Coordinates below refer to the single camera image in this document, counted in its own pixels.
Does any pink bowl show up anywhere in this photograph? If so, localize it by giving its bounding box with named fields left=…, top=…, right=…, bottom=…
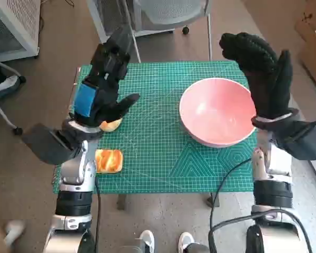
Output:
left=179, top=77, right=258, bottom=148

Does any small table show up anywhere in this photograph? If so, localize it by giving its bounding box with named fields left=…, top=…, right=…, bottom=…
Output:
left=51, top=61, right=256, bottom=211

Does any person's left leg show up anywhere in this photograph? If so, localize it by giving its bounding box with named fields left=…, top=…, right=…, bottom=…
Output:
left=120, top=244, right=148, bottom=253

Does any person's right leg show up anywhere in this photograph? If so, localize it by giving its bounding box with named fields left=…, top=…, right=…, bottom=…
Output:
left=185, top=242, right=210, bottom=253

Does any person's leg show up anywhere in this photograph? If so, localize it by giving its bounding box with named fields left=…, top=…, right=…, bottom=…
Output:
left=185, top=242, right=210, bottom=253
left=120, top=244, right=148, bottom=253

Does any green cutting mat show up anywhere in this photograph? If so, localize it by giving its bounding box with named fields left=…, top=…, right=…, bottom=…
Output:
left=53, top=61, right=255, bottom=194

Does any large white perforated cabinet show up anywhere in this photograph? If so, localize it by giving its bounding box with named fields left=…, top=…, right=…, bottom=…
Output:
left=0, top=0, right=42, bottom=63

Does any brown cardboard box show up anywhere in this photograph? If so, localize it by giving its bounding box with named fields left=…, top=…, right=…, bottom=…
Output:
left=294, top=0, right=316, bottom=96

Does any person's right foot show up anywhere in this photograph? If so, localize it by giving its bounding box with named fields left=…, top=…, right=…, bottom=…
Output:
left=178, top=231, right=195, bottom=253

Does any office chair with casters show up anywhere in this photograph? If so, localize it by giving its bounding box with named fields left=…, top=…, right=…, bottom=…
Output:
left=0, top=48, right=27, bottom=135

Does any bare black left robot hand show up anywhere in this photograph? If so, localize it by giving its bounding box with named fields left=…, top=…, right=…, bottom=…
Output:
left=68, top=27, right=141, bottom=130

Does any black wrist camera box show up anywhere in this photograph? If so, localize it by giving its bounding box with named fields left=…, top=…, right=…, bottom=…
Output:
left=272, top=115, right=316, bottom=161
left=21, top=123, right=83, bottom=166

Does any rectangular bread loaf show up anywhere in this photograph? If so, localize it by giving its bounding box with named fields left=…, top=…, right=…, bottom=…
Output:
left=94, top=149, right=124, bottom=174

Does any person's foot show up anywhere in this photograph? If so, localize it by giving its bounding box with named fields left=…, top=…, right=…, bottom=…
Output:
left=138, top=230, right=155, bottom=253
left=178, top=231, right=195, bottom=253

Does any person's left foot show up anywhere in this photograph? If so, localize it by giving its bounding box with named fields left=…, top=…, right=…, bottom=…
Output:
left=138, top=230, right=155, bottom=253

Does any round bread bun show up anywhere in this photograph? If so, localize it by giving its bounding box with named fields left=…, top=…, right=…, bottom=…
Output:
left=100, top=118, right=123, bottom=132

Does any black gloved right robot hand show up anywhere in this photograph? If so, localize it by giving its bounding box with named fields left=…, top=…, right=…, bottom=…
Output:
left=219, top=32, right=293, bottom=119

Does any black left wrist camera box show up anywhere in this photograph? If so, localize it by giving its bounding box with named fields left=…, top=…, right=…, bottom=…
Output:
left=21, top=123, right=83, bottom=166

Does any grey mesh chair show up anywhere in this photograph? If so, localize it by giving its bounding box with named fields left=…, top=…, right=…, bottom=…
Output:
left=121, top=0, right=214, bottom=64

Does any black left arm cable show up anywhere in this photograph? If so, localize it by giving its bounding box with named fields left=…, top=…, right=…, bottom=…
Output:
left=93, top=175, right=102, bottom=253

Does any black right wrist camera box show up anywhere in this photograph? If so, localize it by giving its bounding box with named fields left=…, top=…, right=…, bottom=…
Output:
left=272, top=115, right=316, bottom=161

